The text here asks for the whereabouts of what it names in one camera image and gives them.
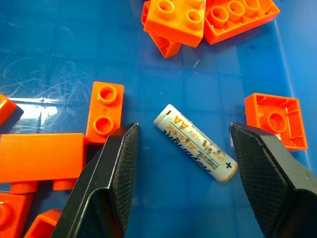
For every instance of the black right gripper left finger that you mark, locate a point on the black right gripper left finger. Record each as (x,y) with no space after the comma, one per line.
(99,178)

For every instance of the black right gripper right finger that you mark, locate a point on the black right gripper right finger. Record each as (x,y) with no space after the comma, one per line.
(267,173)

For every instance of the blue plastic bin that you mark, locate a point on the blue plastic bin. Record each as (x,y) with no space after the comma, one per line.
(158,74)

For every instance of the orange square hollow building brick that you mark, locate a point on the orange square hollow building brick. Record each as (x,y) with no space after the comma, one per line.
(277,120)

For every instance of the orange long building brick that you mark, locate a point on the orange long building brick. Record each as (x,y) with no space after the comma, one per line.
(42,158)
(237,19)

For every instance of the orange two-stud building brick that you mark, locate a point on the orange two-stud building brick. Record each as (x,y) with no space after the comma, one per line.
(105,111)

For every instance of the white AA alkaline battery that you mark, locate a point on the white AA alkaline battery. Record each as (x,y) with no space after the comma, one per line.
(195,143)

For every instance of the orange four-stud building brick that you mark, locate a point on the orange four-stud building brick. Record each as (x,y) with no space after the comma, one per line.
(175,19)

